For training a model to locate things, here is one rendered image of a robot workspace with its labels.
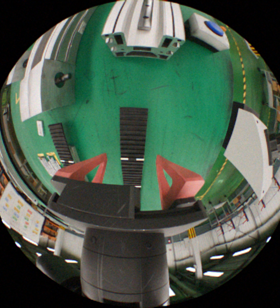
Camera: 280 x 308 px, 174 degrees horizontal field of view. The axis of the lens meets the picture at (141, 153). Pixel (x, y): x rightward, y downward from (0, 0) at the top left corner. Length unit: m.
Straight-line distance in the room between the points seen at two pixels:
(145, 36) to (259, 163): 0.36
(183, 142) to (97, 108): 0.22
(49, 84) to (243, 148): 0.46
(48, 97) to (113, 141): 0.16
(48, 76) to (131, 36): 0.14
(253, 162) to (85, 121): 0.44
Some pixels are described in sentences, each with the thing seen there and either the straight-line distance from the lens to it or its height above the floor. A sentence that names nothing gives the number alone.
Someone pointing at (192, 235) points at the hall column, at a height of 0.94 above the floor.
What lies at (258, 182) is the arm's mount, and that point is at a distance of 0.32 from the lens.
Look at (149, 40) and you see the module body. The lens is 0.18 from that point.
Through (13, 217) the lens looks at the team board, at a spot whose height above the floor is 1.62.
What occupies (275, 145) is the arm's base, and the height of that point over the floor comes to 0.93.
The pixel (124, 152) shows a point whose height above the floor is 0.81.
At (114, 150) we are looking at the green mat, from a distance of 0.23.
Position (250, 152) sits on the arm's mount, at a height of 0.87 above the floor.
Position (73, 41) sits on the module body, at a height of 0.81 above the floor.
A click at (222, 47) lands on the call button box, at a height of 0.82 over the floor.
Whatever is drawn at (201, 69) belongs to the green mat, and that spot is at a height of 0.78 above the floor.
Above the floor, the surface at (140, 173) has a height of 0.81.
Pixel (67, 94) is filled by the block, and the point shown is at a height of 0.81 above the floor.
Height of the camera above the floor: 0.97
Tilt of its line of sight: 56 degrees down
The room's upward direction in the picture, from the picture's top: 177 degrees clockwise
